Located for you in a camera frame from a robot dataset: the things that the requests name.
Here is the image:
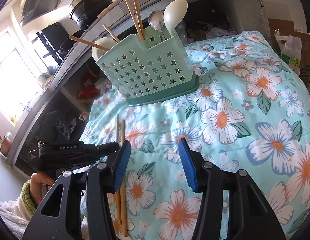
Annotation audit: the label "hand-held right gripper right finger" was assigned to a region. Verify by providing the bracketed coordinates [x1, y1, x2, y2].
[178, 137, 287, 240]

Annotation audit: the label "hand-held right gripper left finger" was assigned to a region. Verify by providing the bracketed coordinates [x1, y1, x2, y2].
[24, 139, 132, 240]

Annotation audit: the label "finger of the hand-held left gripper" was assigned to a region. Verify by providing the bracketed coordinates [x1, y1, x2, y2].
[94, 141, 120, 158]

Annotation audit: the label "wooden chopstick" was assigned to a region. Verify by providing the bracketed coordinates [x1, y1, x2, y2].
[121, 119, 128, 239]
[103, 24, 120, 43]
[131, 0, 146, 41]
[69, 36, 110, 52]
[123, 0, 144, 42]

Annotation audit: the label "green star-cut utensil holder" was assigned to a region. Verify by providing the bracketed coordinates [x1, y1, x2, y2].
[95, 34, 200, 107]

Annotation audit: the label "white rice paddle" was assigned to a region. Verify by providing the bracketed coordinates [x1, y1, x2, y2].
[91, 37, 118, 63]

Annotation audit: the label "metal spoon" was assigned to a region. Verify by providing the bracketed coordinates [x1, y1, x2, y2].
[148, 10, 168, 42]

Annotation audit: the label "white plastic ladle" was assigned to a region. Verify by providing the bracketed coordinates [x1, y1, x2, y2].
[163, 0, 188, 38]

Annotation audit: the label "person's left forearm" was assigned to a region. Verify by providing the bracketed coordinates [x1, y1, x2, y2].
[0, 179, 38, 240]

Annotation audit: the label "person's left hand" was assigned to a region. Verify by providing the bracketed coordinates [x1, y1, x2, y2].
[30, 173, 55, 207]

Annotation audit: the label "copper pot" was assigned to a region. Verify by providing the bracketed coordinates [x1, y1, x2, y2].
[0, 130, 15, 155]

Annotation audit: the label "red snack packets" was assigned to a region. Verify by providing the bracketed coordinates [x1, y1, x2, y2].
[77, 82, 105, 99]

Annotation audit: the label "floral light blue blanket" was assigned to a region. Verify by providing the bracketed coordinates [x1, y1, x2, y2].
[79, 30, 310, 240]

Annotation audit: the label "window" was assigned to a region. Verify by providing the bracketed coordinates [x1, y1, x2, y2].
[0, 27, 42, 125]

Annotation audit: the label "black upright panel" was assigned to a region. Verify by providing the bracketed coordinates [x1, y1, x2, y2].
[36, 21, 70, 55]

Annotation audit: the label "black cooking pot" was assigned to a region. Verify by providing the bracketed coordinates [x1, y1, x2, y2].
[70, 0, 113, 30]

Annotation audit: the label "crumpled clear plastic bags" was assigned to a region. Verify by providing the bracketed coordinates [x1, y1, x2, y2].
[181, 20, 238, 40]

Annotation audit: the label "white shopping bag green print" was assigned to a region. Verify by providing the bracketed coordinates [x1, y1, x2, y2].
[274, 29, 302, 75]

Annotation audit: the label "steel range hood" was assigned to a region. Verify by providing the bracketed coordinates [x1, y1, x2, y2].
[21, 0, 77, 27]

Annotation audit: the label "cardboard box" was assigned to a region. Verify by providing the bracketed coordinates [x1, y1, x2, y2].
[267, 19, 310, 80]

